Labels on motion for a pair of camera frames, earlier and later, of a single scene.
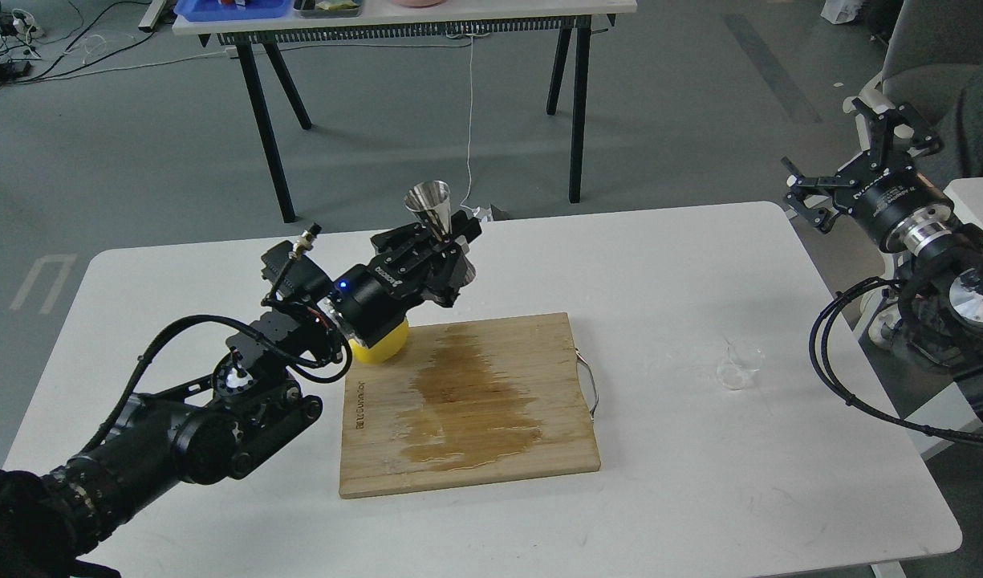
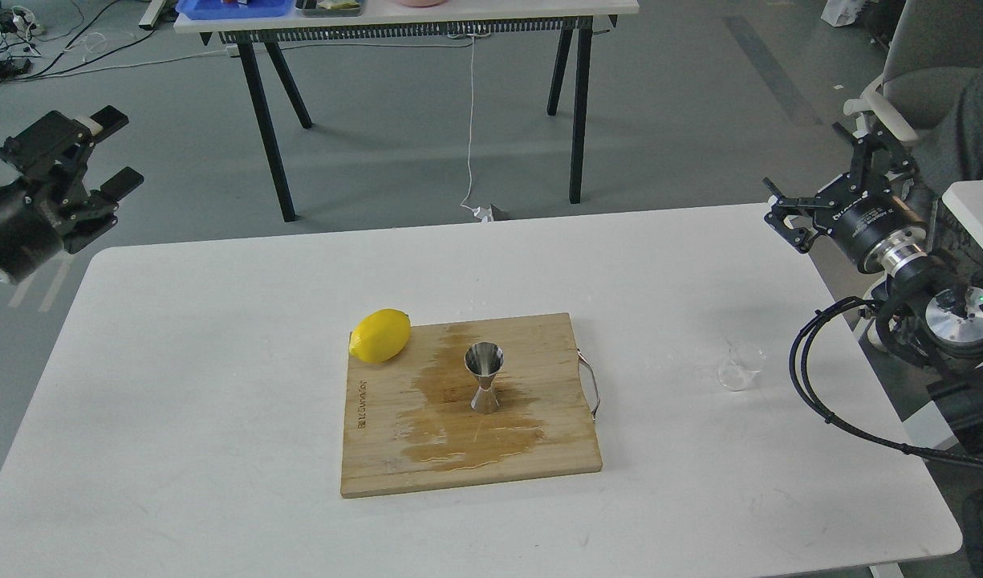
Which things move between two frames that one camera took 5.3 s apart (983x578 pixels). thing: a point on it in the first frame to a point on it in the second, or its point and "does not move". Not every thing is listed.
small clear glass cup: (738, 362) does not move
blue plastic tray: (202, 10) does not move
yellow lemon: (388, 346) does not move
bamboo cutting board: (467, 405) does not move
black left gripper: (411, 263) to (23, 221)
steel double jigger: (431, 200) to (485, 360)
